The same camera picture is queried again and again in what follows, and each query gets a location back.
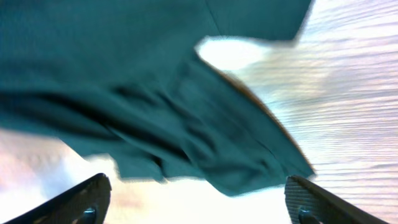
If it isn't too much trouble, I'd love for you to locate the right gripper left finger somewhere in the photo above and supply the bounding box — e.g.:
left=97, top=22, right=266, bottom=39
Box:
left=5, top=173, right=112, bottom=224

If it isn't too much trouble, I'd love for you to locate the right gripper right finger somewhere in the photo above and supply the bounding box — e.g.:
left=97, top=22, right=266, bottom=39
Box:
left=284, top=175, right=388, bottom=224

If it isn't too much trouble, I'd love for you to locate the black t-shirt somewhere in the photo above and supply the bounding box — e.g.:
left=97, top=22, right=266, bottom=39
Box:
left=1, top=0, right=313, bottom=196

